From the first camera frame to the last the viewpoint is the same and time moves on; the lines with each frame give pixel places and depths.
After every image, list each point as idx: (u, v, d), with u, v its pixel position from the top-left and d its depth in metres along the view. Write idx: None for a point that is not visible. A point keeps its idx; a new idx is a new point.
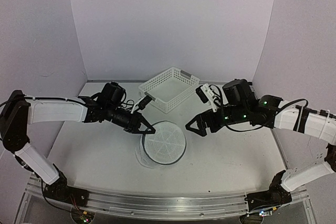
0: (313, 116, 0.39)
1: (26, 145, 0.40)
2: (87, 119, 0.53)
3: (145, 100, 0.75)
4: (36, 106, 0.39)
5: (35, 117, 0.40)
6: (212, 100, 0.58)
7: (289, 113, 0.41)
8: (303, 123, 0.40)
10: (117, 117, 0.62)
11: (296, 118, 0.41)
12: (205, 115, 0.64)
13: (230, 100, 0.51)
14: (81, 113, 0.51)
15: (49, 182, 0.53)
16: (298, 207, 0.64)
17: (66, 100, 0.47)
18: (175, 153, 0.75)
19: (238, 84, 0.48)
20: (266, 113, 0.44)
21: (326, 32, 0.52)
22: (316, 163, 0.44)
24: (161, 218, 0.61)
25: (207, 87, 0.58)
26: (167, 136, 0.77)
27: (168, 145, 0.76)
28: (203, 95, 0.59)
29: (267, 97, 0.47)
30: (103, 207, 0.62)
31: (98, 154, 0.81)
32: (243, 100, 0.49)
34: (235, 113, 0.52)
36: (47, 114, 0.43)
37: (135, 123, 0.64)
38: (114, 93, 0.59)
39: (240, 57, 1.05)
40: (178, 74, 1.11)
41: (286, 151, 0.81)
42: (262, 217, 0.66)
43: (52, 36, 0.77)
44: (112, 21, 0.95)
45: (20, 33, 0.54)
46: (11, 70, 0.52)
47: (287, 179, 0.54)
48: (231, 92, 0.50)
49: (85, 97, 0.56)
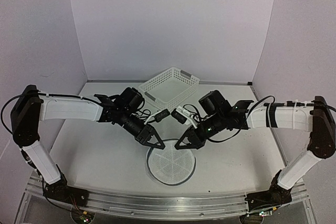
0: (280, 109, 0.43)
1: (35, 142, 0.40)
2: (101, 117, 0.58)
3: (162, 114, 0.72)
4: (50, 103, 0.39)
5: (49, 114, 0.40)
6: (190, 117, 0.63)
7: (257, 111, 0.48)
8: (273, 116, 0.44)
10: (129, 124, 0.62)
11: (264, 114, 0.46)
12: (189, 134, 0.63)
13: (208, 112, 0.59)
14: (95, 112, 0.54)
15: (49, 182, 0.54)
16: (299, 207, 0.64)
17: (81, 98, 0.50)
18: (178, 177, 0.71)
19: (210, 95, 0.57)
20: (237, 117, 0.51)
21: (326, 32, 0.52)
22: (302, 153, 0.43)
24: (161, 219, 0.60)
25: (182, 108, 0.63)
26: (176, 156, 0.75)
27: (175, 166, 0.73)
28: (181, 116, 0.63)
29: (237, 103, 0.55)
30: (104, 207, 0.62)
31: (98, 154, 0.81)
32: (216, 108, 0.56)
34: (213, 121, 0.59)
36: (61, 112, 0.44)
37: (146, 133, 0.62)
38: (134, 97, 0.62)
39: (240, 56, 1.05)
40: (178, 74, 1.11)
41: (285, 151, 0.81)
42: (262, 217, 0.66)
43: (52, 37, 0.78)
44: (111, 20, 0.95)
45: (20, 34, 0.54)
46: (11, 70, 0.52)
47: (283, 177, 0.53)
48: (206, 103, 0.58)
49: (102, 96, 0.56)
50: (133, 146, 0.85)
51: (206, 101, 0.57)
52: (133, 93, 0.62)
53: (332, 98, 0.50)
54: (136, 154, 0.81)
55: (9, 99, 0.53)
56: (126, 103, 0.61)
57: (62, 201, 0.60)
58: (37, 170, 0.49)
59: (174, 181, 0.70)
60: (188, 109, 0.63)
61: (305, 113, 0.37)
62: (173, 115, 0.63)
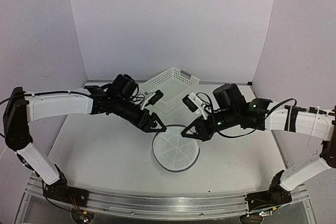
0: (301, 114, 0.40)
1: (29, 145, 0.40)
2: (93, 110, 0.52)
3: (156, 96, 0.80)
4: (35, 103, 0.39)
5: (36, 114, 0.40)
6: (202, 107, 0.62)
7: (278, 114, 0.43)
8: (293, 121, 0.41)
10: (126, 112, 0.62)
11: (285, 117, 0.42)
12: (198, 124, 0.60)
13: (221, 105, 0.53)
14: (86, 105, 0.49)
15: (49, 182, 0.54)
16: (299, 207, 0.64)
17: (69, 93, 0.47)
18: (179, 165, 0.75)
19: (227, 89, 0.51)
20: (255, 116, 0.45)
21: (326, 33, 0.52)
22: (313, 160, 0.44)
24: (161, 218, 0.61)
25: (194, 96, 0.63)
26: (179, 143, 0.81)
27: (178, 152, 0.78)
28: (191, 103, 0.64)
29: (255, 101, 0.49)
30: (104, 207, 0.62)
31: (98, 154, 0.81)
32: (232, 104, 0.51)
34: (228, 117, 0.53)
36: (49, 110, 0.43)
37: (146, 119, 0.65)
38: (125, 84, 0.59)
39: (240, 57, 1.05)
40: (178, 74, 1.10)
41: (285, 151, 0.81)
42: (262, 217, 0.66)
43: (52, 37, 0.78)
44: (111, 21, 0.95)
45: (20, 34, 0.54)
46: (11, 71, 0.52)
47: (286, 178, 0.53)
48: (222, 97, 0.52)
49: (92, 87, 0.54)
50: (133, 147, 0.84)
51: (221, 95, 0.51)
52: (124, 80, 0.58)
53: (332, 98, 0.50)
54: (137, 154, 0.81)
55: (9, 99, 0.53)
56: (118, 91, 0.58)
57: (62, 201, 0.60)
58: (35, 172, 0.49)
59: (173, 169, 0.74)
60: (200, 98, 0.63)
61: (328, 121, 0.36)
62: (185, 101, 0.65)
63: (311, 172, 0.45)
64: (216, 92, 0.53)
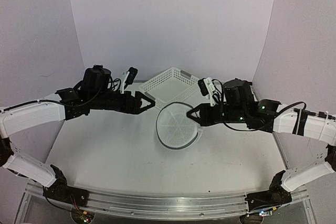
0: (312, 118, 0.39)
1: (11, 158, 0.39)
2: (67, 116, 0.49)
3: (132, 75, 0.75)
4: (3, 119, 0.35)
5: (8, 130, 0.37)
6: (212, 94, 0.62)
7: (287, 117, 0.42)
8: (302, 125, 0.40)
10: (108, 102, 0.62)
11: (295, 121, 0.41)
12: (203, 108, 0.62)
13: (230, 100, 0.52)
14: (60, 112, 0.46)
15: (47, 184, 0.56)
16: (298, 207, 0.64)
17: (38, 102, 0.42)
18: (173, 142, 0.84)
19: (240, 86, 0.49)
20: (264, 118, 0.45)
21: (326, 33, 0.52)
22: (317, 163, 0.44)
24: (161, 218, 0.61)
25: (209, 81, 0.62)
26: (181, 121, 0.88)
27: (178, 130, 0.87)
28: (204, 88, 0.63)
29: (262, 101, 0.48)
30: (103, 207, 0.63)
31: (98, 154, 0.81)
32: (242, 101, 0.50)
34: (233, 113, 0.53)
36: (22, 124, 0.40)
37: (132, 103, 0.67)
38: (95, 80, 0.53)
39: (240, 57, 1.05)
40: (178, 74, 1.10)
41: (286, 151, 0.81)
42: (262, 217, 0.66)
43: (52, 38, 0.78)
44: (111, 21, 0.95)
45: (20, 34, 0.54)
46: (10, 71, 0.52)
47: (287, 179, 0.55)
48: (233, 93, 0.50)
49: (63, 90, 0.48)
50: (133, 146, 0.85)
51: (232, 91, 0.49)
52: (92, 76, 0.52)
53: (332, 98, 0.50)
54: (137, 154, 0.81)
55: (9, 100, 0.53)
56: (91, 89, 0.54)
57: (62, 201, 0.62)
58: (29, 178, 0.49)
59: (167, 144, 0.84)
60: (214, 85, 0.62)
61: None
62: (199, 83, 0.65)
63: (314, 175, 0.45)
64: (227, 87, 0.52)
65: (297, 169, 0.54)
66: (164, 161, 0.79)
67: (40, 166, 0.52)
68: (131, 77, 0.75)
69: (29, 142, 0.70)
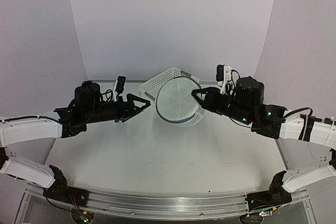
0: (318, 124, 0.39)
1: (6, 163, 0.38)
2: (64, 134, 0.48)
3: (122, 82, 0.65)
4: (3, 129, 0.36)
5: (6, 141, 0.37)
6: (226, 83, 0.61)
7: (295, 123, 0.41)
8: (308, 131, 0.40)
10: (104, 113, 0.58)
11: (302, 127, 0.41)
12: (211, 92, 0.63)
13: (240, 99, 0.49)
14: (56, 129, 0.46)
15: (46, 185, 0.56)
16: (299, 207, 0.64)
17: (38, 117, 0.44)
18: (167, 113, 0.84)
19: (257, 89, 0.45)
20: (271, 125, 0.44)
21: (325, 34, 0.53)
22: (321, 166, 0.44)
24: (161, 218, 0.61)
25: (229, 70, 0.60)
26: (184, 96, 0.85)
27: (175, 104, 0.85)
28: (221, 75, 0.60)
29: (269, 106, 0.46)
30: (103, 207, 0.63)
31: (98, 153, 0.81)
32: (254, 105, 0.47)
34: (239, 113, 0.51)
36: (20, 136, 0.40)
37: (126, 108, 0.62)
38: (85, 97, 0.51)
39: (240, 56, 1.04)
40: (178, 74, 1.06)
41: (286, 152, 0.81)
42: (262, 217, 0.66)
43: (52, 38, 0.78)
44: (111, 21, 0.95)
45: (20, 35, 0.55)
46: (11, 71, 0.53)
47: (289, 180, 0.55)
48: (247, 94, 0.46)
49: (61, 109, 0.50)
50: (133, 146, 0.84)
51: (247, 91, 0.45)
52: (81, 94, 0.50)
53: (333, 99, 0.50)
54: (137, 153, 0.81)
55: (9, 100, 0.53)
56: (84, 107, 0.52)
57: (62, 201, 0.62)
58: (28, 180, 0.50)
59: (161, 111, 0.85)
60: (231, 75, 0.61)
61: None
62: (217, 68, 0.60)
63: (316, 177, 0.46)
64: (242, 86, 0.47)
65: (298, 171, 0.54)
66: (164, 161, 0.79)
67: (37, 167, 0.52)
68: (119, 84, 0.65)
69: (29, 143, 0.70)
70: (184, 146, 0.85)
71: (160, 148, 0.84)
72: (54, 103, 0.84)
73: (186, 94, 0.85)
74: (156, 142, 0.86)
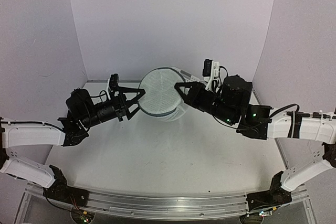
0: (306, 120, 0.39)
1: (7, 162, 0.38)
2: (66, 142, 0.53)
3: (113, 81, 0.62)
4: (10, 131, 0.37)
5: (10, 142, 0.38)
6: (212, 80, 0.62)
7: (281, 122, 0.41)
8: (297, 128, 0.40)
10: (101, 113, 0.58)
11: (290, 125, 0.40)
12: (195, 87, 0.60)
13: (226, 99, 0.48)
14: (58, 136, 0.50)
15: (46, 185, 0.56)
16: (298, 207, 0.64)
17: (43, 124, 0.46)
18: (147, 106, 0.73)
19: (243, 89, 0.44)
20: (257, 127, 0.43)
21: (325, 33, 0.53)
22: (315, 161, 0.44)
24: (161, 218, 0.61)
25: (216, 66, 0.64)
26: (166, 88, 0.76)
27: (156, 97, 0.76)
28: (207, 69, 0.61)
29: (254, 107, 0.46)
30: (103, 207, 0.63)
31: (98, 153, 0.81)
32: (241, 106, 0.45)
34: (224, 112, 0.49)
36: (24, 139, 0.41)
37: (119, 106, 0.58)
38: (77, 106, 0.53)
39: (241, 56, 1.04)
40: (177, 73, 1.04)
41: (286, 151, 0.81)
42: (262, 217, 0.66)
43: (52, 38, 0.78)
44: (111, 21, 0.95)
45: (21, 35, 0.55)
46: (11, 71, 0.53)
47: (287, 180, 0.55)
48: (234, 94, 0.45)
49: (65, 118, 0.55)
50: (132, 146, 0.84)
51: (234, 91, 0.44)
52: (73, 105, 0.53)
53: (333, 98, 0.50)
54: (136, 153, 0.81)
55: (9, 99, 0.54)
56: (80, 115, 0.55)
57: (61, 201, 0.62)
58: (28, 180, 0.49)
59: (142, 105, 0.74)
60: (217, 73, 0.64)
61: (334, 127, 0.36)
62: (205, 63, 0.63)
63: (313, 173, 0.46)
64: (230, 86, 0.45)
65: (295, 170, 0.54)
66: (164, 161, 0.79)
67: (37, 167, 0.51)
68: (114, 81, 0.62)
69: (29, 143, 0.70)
70: (184, 145, 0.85)
71: (160, 148, 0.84)
72: (54, 103, 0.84)
73: (168, 86, 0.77)
74: (156, 142, 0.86)
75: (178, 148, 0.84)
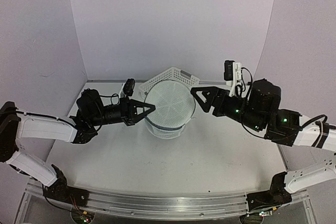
0: (333, 132, 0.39)
1: (15, 153, 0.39)
2: (76, 139, 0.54)
3: (128, 85, 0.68)
4: (25, 121, 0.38)
5: (24, 132, 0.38)
6: (235, 84, 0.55)
7: (311, 131, 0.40)
8: (323, 139, 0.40)
10: (108, 116, 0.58)
11: (317, 135, 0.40)
12: (216, 93, 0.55)
13: (255, 106, 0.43)
14: (70, 132, 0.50)
15: (48, 184, 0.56)
16: (298, 207, 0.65)
17: (57, 119, 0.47)
18: (155, 116, 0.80)
19: (274, 95, 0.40)
20: (285, 132, 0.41)
21: (326, 34, 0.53)
22: (326, 170, 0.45)
24: (161, 218, 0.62)
25: (238, 68, 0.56)
26: (175, 105, 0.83)
27: (164, 109, 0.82)
28: (229, 72, 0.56)
29: (281, 112, 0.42)
30: (103, 207, 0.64)
31: (97, 155, 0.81)
32: (271, 113, 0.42)
34: (252, 119, 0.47)
36: (37, 131, 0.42)
37: (127, 110, 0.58)
38: (88, 106, 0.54)
39: (240, 56, 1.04)
40: (178, 74, 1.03)
41: (286, 152, 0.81)
42: (262, 217, 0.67)
43: (52, 38, 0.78)
44: (111, 21, 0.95)
45: (20, 35, 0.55)
46: (11, 71, 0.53)
47: (292, 182, 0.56)
48: (262, 100, 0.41)
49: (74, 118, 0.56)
50: (132, 147, 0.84)
51: (264, 96, 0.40)
52: (84, 105, 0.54)
53: (333, 99, 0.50)
54: (136, 153, 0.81)
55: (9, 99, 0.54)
56: (90, 114, 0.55)
57: (62, 201, 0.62)
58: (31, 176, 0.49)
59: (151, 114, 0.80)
60: (240, 75, 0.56)
61: None
62: (225, 66, 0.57)
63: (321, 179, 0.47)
64: (259, 91, 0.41)
65: (301, 173, 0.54)
66: (164, 160, 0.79)
67: (42, 163, 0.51)
68: (128, 86, 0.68)
69: (31, 139, 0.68)
70: (184, 145, 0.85)
71: (160, 148, 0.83)
72: (54, 103, 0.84)
73: (178, 104, 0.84)
74: (156, 142, 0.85)
75: (178, 148, 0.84)
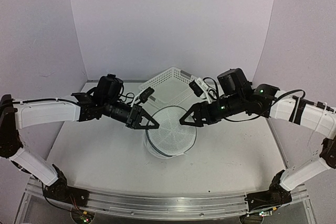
0: (309, 107, 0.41)
1: (20, 150, 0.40)
2: (81, 117, 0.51)
3: (146, 93, 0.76)
4: (22, 110, 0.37)
5: (24, 122, 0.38)
6: (207, 92, 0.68)
7: (286, 103, 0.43)
8: (300, 113, 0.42)
10: (115, 112, 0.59)
11: (293, 107, 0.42)
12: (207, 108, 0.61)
13: (225, 89, 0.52)
14: (73, 112, 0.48)
15: (49, 183, 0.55)
16: (298, 207, 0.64)
17: (56, 100, 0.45)
18: (155, 138, 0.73)
19: (233, 73, 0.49)
20: (261, 101, 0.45)
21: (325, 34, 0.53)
22: (312, 160, 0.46)
24: (161, 218, 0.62)
25: (200, 81, 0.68)
26: (177, 132, 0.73)
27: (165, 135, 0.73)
28: (197, 88, 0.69)
29: (257, 87, 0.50)
30: (104, 207, 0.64)
31: (99, 154, 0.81)
32: (238, 89, 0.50)
34: (233, 104, 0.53)
36: (38, 118, 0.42)
37: (135, 117, 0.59)
38: (111, 85, 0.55)
39: (240, 56, 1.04)
40: (178, 74, 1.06)
41: (286, 151, 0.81)
42: (262, 217, 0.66)
43: (52, 38, 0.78)
44: (111, 21, 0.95)
45: (20, 35, 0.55)
46: (11, 71, 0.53)
47: (286, 178, 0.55)
48: (227, 81, 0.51)
49: (79, 94, 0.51)
50: (132, 147, 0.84)
51: (226, 78, 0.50)
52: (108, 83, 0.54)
53: None
54: (136, 154, 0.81)
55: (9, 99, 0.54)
56: (105, 94, 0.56)
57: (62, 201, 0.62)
58: (32, 174, 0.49)
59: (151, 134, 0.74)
60: (206, 84, 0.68)
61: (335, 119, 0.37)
62: (191, 85, 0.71)
63: (310, 172, 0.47)
64: (220, 75, 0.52)
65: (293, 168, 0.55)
66: (164, 161, 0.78)
67: (43, 163, 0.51)
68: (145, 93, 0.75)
69: (30, 139, 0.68)
70: None
71: None
72: None
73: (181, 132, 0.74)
74: None
75: None
